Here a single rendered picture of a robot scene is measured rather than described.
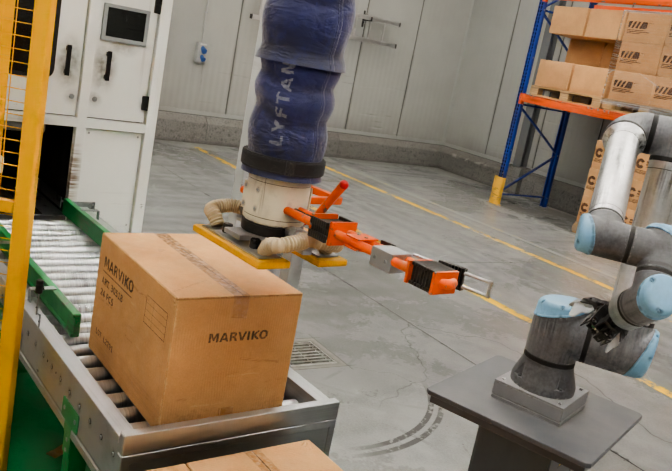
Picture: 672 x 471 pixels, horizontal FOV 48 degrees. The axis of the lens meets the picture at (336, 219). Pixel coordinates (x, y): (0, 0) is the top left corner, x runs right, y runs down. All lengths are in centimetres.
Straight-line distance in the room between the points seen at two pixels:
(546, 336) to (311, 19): 111
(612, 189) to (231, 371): 114
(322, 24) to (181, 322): 86
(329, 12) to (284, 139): 33
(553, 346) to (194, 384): 102
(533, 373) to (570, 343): 14
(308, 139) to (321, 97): 11
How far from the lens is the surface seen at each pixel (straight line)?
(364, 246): 175
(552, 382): 233
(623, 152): 215
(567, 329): 229
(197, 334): 213
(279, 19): 194
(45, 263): 355
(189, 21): 1139
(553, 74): 1085
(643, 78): 994
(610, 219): 187
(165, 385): 216
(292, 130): 194
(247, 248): 197
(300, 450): 227
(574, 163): 1212
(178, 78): 1140
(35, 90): 252
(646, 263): 183
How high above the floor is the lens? 164
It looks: 12 degrees down
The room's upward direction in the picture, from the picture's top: 11 degrees clockwise
